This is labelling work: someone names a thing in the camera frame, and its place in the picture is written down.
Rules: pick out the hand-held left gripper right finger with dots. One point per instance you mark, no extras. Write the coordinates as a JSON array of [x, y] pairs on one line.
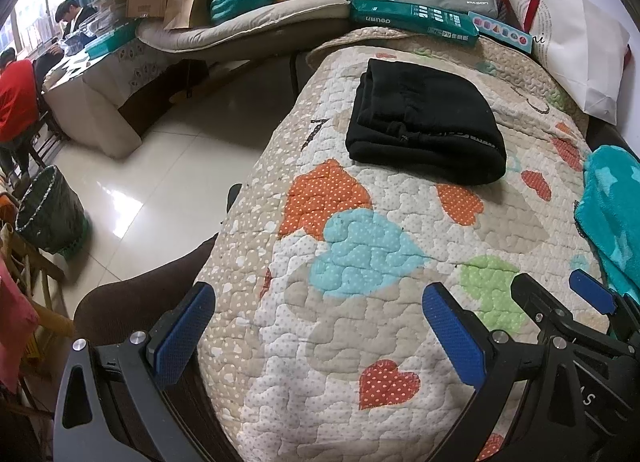
[[452, 337]]

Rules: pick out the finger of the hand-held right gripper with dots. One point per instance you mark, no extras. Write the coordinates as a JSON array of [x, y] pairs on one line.
[[592, 292], [535, 294]]

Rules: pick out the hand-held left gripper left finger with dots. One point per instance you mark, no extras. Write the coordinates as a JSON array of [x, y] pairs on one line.
[[182, 337]]

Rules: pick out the black pants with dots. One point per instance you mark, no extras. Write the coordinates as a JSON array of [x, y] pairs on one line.
[[425, 112]]

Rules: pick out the teal star fleece blanket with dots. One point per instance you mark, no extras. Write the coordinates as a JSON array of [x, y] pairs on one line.
[[615, 212]]

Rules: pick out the heart print quilted blanket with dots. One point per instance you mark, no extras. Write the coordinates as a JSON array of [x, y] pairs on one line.
[[350, 332]]

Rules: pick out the wooden chair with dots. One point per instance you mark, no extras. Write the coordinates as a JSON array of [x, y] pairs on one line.
[[45, 272]]

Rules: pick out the dark upholstered seat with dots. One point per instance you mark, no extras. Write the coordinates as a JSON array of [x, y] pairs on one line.
[[607, 135]]

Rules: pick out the pink cloth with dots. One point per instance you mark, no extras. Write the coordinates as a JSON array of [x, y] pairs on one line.
[[12, 322]]

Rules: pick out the trash bin with black liner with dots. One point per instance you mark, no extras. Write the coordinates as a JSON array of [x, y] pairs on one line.
[[50, 212]]

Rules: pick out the white paper shopping bag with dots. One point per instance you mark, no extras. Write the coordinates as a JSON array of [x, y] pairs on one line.
[[580, 42]]

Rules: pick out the table with patterned cloth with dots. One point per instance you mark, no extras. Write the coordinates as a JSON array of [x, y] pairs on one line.
[[100, 92]]

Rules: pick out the teal shape toy box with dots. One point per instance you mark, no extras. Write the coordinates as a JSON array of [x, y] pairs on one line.
[[500, 32]]

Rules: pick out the teal paper pack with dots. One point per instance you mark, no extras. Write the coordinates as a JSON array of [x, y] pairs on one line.
[[110, 40]]

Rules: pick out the green paper ream pack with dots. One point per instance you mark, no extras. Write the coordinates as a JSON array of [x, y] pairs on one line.
[[400, 17]]

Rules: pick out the beige cushion pad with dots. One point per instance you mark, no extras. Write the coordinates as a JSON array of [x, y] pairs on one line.
[[235, 25]]

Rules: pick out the teal pillow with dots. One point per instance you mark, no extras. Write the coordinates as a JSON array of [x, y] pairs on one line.
[[240, 0]]

